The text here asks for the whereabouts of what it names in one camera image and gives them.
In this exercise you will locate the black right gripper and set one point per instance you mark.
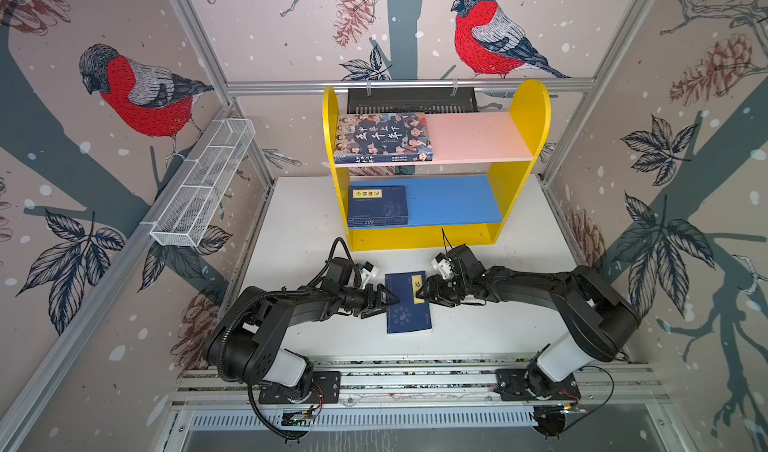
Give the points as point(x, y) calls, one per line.
point(435, 287)

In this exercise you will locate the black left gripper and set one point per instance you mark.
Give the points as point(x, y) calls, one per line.
point(369, 307)

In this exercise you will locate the blue book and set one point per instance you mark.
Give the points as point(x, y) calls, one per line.
point(411, 314)
point(377, 206)

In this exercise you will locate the colourful illustrated thick book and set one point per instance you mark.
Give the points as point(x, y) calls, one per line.
point(382, 138)

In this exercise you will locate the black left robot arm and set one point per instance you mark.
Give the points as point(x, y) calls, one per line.
point(246, 344)

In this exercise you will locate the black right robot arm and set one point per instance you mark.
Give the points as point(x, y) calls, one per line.
point(598, 320)

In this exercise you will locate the yellow pink blue bookshelf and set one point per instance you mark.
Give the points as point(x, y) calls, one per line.
point(467, 191)

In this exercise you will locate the black vent panel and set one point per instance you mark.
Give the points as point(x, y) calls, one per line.
point(433, 100)

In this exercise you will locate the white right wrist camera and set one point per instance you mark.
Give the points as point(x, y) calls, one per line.
point(443, 266)

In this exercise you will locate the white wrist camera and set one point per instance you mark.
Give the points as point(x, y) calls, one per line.
point(443, 266)
point(366, 272)

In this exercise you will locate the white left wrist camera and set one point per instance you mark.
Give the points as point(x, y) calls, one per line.
point(366, 272)

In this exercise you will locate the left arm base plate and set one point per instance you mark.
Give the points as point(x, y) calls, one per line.
point(312, 388)

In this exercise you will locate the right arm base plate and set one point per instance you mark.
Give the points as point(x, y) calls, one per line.
point(518, 385)

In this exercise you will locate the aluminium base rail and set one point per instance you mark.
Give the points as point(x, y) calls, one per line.
point(370, 395)

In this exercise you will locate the white wire mesh basket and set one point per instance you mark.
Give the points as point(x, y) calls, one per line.
point(192, 207)

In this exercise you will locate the horizontal aluminium frame bar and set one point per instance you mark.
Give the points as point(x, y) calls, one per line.
point(238, 89)

